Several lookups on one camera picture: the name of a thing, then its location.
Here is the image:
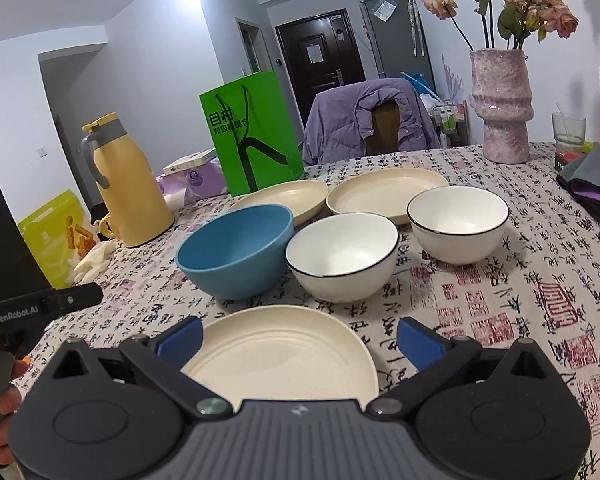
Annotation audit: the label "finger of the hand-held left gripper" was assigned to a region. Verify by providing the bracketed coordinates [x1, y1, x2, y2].
[47, 282, 103, 318]

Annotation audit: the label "yellow thermos jug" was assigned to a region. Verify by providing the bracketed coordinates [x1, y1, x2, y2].
[81, 113, 175, 248]

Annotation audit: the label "grey and purple cloth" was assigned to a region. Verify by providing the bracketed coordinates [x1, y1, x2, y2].
[556, 142, 600, 233]

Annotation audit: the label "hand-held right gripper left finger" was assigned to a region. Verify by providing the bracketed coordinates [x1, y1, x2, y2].
[54, 316, 233, 422]

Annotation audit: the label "clear drinking glass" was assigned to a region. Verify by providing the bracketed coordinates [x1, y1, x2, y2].
[551, 111, 587, 153]

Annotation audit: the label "cream plate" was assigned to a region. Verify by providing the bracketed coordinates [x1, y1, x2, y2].
[180, 305, 379, 411]
[326, 167, 450, 226]
[228, 179, 329, 225]

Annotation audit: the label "person's left hand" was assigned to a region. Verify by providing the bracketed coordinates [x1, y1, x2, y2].
[0, 358, 29, 456]

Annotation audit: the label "white black-rimmed bowl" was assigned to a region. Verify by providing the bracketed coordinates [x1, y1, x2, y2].
[406, 186, 510, 266]
[285, 212, 400, 304]

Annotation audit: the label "black paper bag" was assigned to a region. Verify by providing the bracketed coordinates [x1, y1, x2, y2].
[0, 173, 56, 306]

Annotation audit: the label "purple tissue pack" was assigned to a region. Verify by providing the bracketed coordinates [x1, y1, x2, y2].
[155, 160, 229, 206]

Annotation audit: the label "flat white box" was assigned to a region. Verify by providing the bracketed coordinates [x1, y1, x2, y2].
[162, 148, 218, 173]

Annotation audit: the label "yellow-green printed bag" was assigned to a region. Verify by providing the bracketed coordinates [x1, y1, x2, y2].
[17, 190, 101, 288]

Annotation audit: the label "blue bowl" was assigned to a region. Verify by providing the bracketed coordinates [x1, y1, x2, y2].
[175, 204, 295, 301]

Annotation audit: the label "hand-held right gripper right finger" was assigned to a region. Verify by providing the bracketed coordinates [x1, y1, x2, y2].
[364, 316, 544, 422]

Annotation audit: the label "purple padded jacket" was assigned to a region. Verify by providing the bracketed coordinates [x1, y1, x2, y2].
[302, 78, 438, 166]

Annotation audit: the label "grey refrigerator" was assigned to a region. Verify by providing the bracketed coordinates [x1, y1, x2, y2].
[358, 0, 436, 91]

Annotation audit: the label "white glove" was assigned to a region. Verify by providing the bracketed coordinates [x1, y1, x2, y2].
[71, 240, 118, 286]

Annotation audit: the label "dried pink flowers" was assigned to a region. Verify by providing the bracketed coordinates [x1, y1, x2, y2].
[421, 0, 583, 52]

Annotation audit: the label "white folded umbrella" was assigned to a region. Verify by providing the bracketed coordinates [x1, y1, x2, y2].
[402, 0, 426, 58]

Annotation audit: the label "blue plastic bag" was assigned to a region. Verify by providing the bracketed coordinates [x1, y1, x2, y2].
[402, 72, 436, 98]

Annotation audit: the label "storage cart with bottles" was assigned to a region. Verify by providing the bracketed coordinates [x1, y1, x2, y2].
[427, 100, 471, 148]

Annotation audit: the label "calligraphy print tablecloth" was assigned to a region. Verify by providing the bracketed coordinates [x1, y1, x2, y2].
[10, 142, 600, 480]

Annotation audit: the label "pink ceramic vase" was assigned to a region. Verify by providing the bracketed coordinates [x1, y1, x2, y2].
[469, 49, 534, 165]

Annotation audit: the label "green paper bag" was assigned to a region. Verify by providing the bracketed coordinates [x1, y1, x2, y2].
[199, 71, 306, 197]

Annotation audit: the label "dark entrance door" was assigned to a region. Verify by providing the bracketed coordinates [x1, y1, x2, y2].
[274, 8, 368, 111]

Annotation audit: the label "wooden chair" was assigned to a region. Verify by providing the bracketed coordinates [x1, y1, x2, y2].
[371, 100, 403, 156]

